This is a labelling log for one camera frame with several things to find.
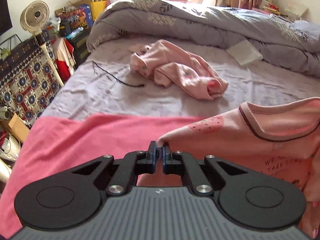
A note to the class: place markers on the colourful printed box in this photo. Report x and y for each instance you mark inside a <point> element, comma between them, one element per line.
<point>76,18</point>

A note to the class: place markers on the pink strawberry shirt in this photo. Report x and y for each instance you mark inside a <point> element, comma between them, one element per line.
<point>280,141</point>

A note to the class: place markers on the grey floral duvet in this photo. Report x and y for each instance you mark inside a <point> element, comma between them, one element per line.
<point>291,45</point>

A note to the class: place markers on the white folded paper tissue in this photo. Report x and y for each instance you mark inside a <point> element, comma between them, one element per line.
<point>244,53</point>

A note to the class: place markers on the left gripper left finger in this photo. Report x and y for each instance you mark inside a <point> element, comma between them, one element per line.
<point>125,172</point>

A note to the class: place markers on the yellow paper bag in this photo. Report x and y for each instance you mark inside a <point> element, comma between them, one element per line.
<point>97,8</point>

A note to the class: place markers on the pink strawberry pants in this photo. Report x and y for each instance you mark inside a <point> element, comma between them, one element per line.
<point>166,63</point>

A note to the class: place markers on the pink towel blanket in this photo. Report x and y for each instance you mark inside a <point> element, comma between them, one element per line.
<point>57,144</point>

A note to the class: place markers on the white desk fan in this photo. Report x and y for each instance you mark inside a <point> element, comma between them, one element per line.
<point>32,19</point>

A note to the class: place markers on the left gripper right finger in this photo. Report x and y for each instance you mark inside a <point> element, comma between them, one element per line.
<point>185,166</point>

